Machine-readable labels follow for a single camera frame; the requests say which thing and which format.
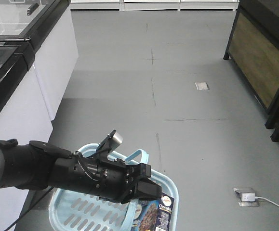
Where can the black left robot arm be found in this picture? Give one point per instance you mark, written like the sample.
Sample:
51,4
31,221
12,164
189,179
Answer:
38,165

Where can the white floor outlet plate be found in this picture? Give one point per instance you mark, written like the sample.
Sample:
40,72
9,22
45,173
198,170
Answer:
202,86

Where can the Chocofello cookie box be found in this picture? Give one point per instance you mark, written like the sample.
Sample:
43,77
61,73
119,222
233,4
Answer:
153,215

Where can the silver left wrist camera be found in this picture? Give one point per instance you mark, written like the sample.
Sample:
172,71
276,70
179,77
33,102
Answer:
112,141

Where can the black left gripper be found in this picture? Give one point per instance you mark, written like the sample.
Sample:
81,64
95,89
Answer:
114,181

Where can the near white chest freezer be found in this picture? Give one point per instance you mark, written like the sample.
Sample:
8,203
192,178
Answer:
23,115

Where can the white store shelving unit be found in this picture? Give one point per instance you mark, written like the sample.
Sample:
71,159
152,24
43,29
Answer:
146,5

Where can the light blue plastic basket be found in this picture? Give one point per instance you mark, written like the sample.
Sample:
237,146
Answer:
73,211

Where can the far white chest freezer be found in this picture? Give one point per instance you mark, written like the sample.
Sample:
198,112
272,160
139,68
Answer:
48,27

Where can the white chest freezer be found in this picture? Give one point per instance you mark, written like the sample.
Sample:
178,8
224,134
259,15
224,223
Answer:
48,27
23,115

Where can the dark wooden display stand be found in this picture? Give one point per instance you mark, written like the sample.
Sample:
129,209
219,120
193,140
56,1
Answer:
253,45

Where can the floor socket with adapter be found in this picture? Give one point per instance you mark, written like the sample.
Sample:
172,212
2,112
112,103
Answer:
246,197

